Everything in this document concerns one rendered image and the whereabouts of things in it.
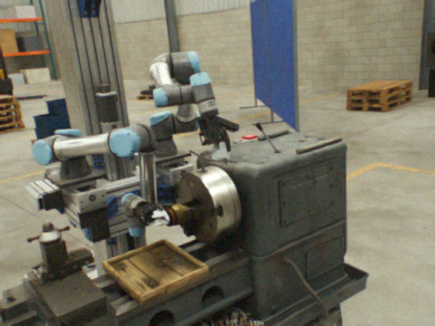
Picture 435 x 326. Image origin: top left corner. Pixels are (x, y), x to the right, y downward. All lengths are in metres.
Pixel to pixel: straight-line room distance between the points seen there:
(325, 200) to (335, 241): 0.23
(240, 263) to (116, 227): 0.79
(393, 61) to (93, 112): 10.72
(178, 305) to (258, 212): 0.48
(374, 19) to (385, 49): 0.80
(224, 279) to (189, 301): 0.18
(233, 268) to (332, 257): 0.57
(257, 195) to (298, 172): 0.25
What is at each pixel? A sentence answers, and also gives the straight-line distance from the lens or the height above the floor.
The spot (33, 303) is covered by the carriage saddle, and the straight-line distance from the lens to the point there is 1.87.
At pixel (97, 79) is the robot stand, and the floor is 1.60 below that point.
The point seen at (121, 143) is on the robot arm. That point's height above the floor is 1.38.
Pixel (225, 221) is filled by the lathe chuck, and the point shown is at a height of 1.05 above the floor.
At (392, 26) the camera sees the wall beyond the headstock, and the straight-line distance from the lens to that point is 12.63.
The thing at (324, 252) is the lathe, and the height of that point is 0.75.
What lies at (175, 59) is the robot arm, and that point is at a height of 1.68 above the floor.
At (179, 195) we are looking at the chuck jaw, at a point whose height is 1.14.
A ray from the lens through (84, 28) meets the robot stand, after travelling 2.49.
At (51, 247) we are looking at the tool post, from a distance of 1.77.
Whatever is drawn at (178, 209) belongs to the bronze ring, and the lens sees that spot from 1.85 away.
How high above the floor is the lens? 1.79
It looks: 17 degrees down
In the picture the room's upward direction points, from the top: 5 degrees counter-clockwise
